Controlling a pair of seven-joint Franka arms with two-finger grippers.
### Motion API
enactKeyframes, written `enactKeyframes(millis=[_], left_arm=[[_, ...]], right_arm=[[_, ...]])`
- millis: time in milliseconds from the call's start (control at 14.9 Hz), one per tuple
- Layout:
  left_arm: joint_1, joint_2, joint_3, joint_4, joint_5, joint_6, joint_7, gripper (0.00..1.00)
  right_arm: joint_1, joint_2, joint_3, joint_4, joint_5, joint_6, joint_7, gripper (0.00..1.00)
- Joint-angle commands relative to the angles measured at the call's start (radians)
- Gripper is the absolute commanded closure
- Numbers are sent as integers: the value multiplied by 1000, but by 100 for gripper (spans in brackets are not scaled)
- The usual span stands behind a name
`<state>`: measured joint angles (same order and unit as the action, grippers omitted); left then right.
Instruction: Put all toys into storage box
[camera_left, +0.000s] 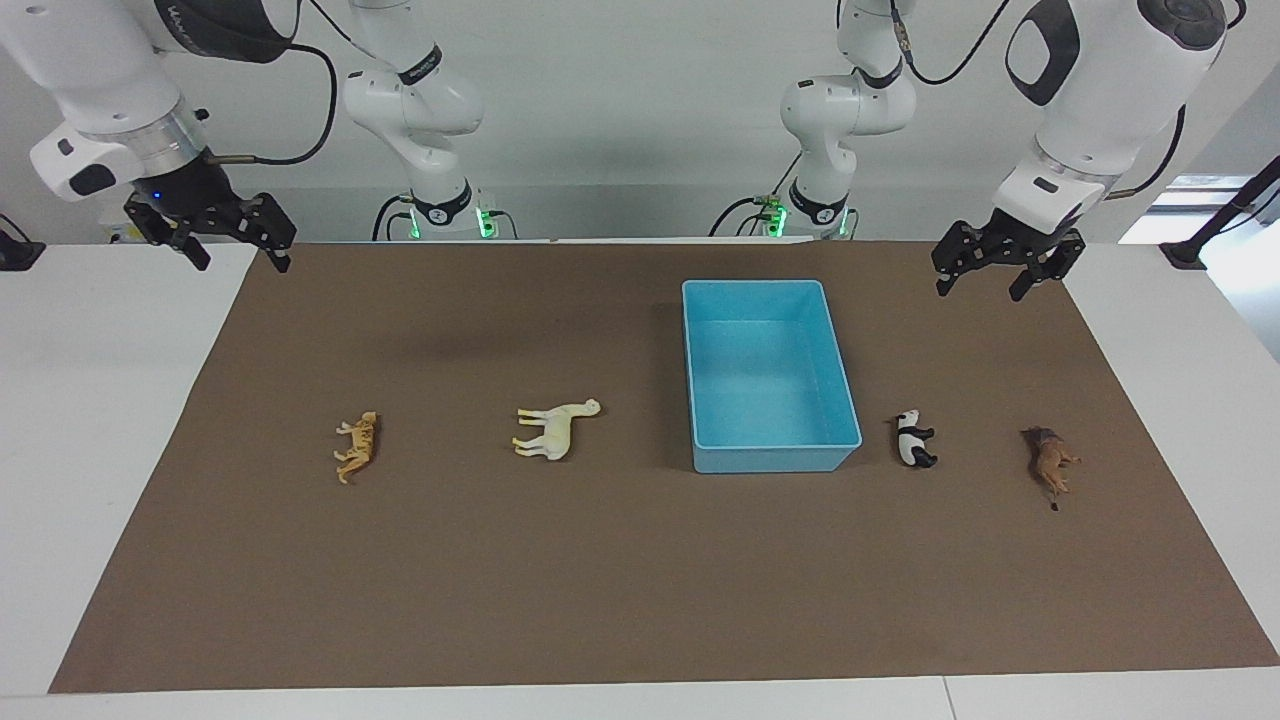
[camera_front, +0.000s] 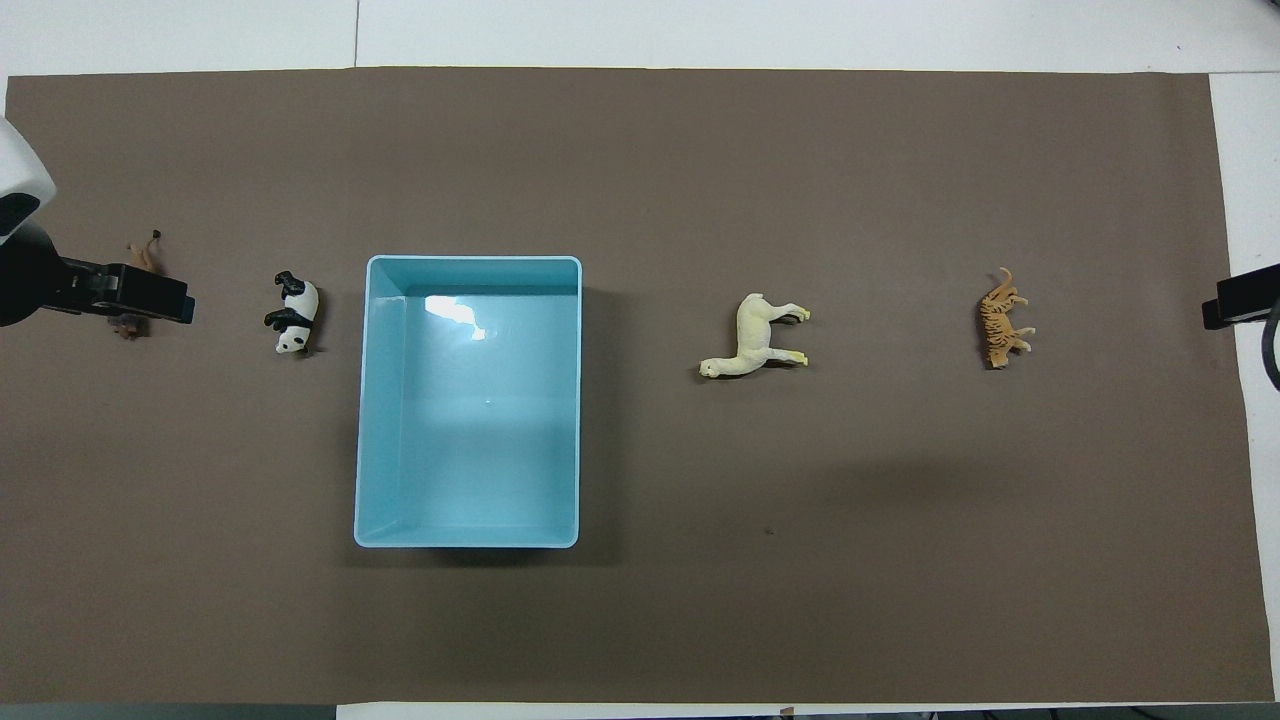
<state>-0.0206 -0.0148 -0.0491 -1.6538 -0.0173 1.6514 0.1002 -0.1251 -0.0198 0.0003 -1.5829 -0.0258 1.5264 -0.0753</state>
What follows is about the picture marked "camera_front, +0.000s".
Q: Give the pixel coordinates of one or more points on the brown lion toy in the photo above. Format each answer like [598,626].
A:
[145,255]

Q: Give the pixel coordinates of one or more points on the black and white panda toy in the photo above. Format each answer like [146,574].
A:
[300,305]

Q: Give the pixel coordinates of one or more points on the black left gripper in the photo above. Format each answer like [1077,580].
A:
[30,280]

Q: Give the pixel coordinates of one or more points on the brown table mat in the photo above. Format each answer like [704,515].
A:
[700,150]

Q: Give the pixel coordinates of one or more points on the light blue storage box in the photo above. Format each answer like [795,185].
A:
[470,450]

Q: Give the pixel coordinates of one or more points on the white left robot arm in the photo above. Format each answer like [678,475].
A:
[20,175]

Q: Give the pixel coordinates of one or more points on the tan lion toy figure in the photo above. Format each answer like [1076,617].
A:
[997,325]

